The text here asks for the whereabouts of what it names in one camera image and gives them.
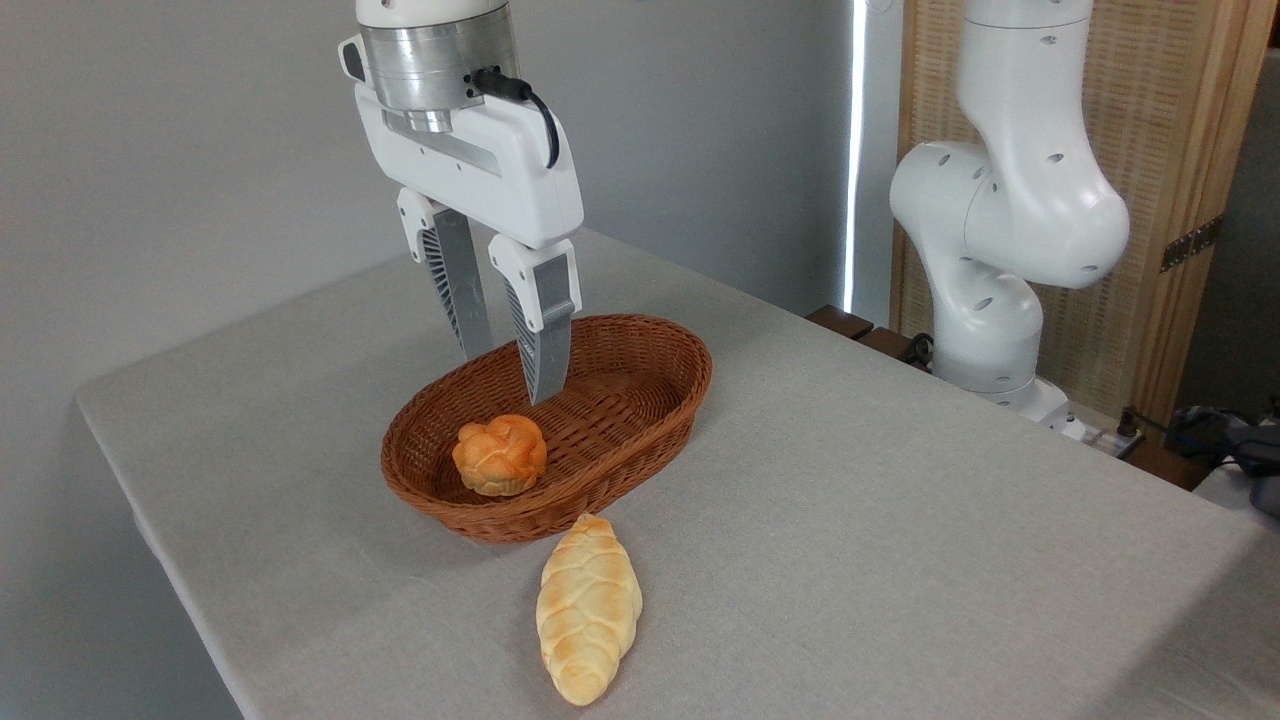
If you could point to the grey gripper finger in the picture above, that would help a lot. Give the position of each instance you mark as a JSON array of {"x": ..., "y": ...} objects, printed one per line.
[
  {"x": 545, "y": 320},
  {"x": 455, "y": 270}
]

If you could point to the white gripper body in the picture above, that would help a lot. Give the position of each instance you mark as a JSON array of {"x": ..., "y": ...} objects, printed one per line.
[{"x": 500, "y": 170}]

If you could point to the round orange bread roll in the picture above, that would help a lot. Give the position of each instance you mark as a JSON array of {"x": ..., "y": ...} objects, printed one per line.
[{"x": 500, "y": 455}]

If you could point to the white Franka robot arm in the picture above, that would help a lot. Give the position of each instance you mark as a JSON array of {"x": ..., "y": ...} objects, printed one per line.
[{"x": 1020, "y": 200}]

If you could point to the long braided bread loaf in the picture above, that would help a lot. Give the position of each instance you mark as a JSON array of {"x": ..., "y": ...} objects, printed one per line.
[{"x": 588, "y": 610}]

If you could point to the brown wicker basket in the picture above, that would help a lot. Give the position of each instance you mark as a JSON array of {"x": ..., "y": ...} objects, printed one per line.
[{"x": 620, "y": 400}]

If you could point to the dark brown wooden block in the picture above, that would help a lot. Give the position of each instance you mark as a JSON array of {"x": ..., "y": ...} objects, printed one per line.
[
  {"x": 840, "y": 321},
  {"x": 888, "y": 343}
]

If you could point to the grey tablecloth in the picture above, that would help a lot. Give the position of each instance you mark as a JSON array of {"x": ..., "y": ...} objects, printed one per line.
[{"x": 850, "y": 520}]

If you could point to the white power strip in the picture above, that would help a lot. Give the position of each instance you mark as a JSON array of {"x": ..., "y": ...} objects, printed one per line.
[{"x": 1100, "y": 437}]

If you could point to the wooden rattan folding screen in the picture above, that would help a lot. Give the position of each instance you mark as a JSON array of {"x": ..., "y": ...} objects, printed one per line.
[{"x": 1160, "y": 120}]

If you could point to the metal screen hinge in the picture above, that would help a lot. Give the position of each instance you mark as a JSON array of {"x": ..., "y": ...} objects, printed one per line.
[{"x": 1190, "y": 243}]

